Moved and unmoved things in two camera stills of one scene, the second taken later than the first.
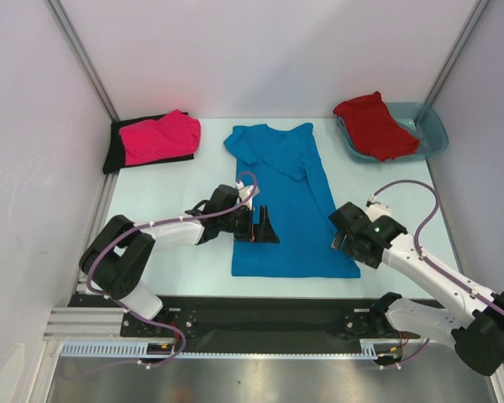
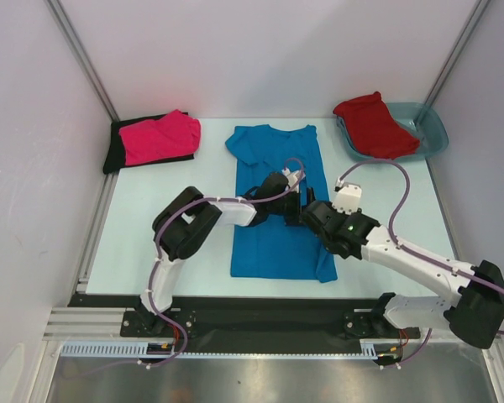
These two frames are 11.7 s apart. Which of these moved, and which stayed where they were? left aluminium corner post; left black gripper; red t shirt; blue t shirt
Moved: left black gripper
Stayed: blue t shirt; left aluminium corner post; red t shirt
